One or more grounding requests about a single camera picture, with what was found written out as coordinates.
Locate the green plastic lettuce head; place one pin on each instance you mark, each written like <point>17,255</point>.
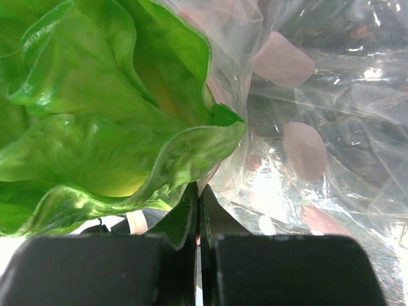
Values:
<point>105,109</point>

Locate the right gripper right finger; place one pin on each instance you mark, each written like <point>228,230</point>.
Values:
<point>240,268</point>

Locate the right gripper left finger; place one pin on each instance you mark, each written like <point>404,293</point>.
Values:
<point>156,268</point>

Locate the clear pink-dotted zip bag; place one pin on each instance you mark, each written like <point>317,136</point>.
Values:
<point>323,88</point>

